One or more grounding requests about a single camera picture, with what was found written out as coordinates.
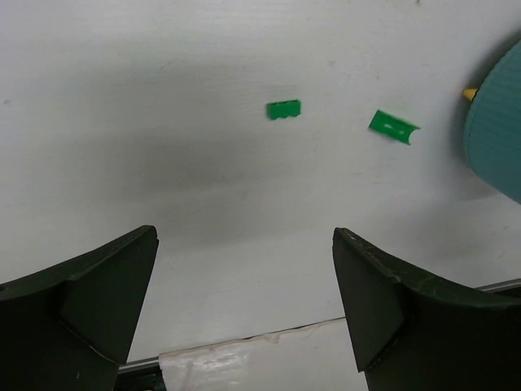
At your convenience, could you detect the green curved lego tile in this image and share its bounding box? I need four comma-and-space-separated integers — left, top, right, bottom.
369, 110, 420, 145

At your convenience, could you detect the brown lego plate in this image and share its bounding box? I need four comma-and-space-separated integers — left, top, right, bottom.
462, 88, 478, 102

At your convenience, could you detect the teal round divided container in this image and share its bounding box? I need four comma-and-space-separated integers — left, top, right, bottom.
463, 42, 520, 203

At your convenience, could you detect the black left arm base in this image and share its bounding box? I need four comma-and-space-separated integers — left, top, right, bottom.
113, 358, 166, 391

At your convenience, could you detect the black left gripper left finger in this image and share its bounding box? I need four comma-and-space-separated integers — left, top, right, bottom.
1, 226, 158, 390

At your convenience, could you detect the small green lego plate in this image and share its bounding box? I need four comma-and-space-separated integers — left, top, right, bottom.
265, 99, 301, 121

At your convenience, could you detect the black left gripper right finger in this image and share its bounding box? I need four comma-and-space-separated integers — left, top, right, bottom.
332, 228, 520, 390

